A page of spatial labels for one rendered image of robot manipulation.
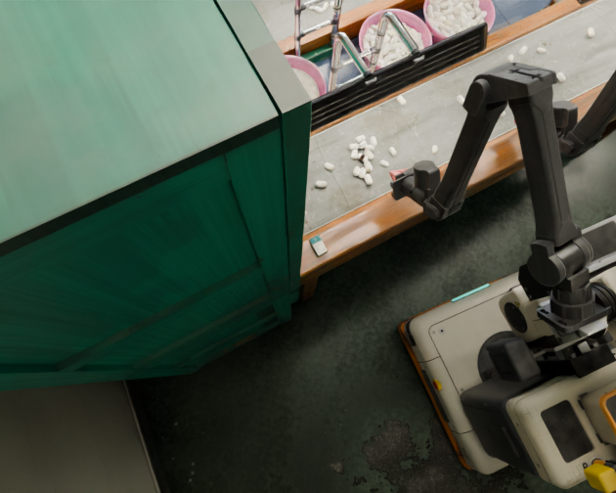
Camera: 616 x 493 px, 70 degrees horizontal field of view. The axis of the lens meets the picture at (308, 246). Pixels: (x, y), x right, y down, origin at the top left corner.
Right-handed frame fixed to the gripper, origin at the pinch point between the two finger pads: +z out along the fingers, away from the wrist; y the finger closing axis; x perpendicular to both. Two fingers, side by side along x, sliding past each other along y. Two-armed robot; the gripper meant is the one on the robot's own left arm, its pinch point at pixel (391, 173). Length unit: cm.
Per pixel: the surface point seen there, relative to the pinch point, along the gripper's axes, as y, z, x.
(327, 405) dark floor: 48, 9, 104
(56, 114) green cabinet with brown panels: 62, -65, -66
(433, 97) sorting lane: -34.0, 23.9, -4.7
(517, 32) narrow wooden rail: -75, 28, -12
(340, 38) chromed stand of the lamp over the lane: 2.7, 9.2, -40.6
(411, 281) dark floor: -16, 32, 84
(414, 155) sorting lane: -15.6, 11.8, 5.5
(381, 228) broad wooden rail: 8.8, -3.4, 14.9
